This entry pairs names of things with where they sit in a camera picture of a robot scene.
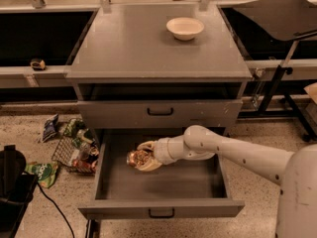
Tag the wire basket with snacks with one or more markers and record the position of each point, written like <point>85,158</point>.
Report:
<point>77,150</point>

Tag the black tray stand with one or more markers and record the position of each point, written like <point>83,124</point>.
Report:
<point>277,39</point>

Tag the blue snack bag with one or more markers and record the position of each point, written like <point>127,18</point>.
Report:
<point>50,128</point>

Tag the orange can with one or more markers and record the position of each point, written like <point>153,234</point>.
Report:
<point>138,158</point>

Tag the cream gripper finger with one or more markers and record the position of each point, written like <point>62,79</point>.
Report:
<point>148,165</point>
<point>147,146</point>

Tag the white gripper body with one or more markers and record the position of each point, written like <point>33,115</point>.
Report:
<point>161,150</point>

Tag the grey drawer cabinet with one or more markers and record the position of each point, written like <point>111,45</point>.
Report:
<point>129,54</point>

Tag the white bowl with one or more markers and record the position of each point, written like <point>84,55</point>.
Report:
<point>184,28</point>

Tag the green snack bag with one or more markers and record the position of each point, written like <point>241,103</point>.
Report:
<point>46,173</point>

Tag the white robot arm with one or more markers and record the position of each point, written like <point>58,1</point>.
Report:
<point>294,172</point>

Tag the open grey middle drawer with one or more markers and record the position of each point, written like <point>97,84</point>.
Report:
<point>185,189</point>

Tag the closed grey upper drawer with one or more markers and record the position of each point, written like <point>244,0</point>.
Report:
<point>159,113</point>

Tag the yellow tape measure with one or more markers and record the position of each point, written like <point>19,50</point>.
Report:
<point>38,64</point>

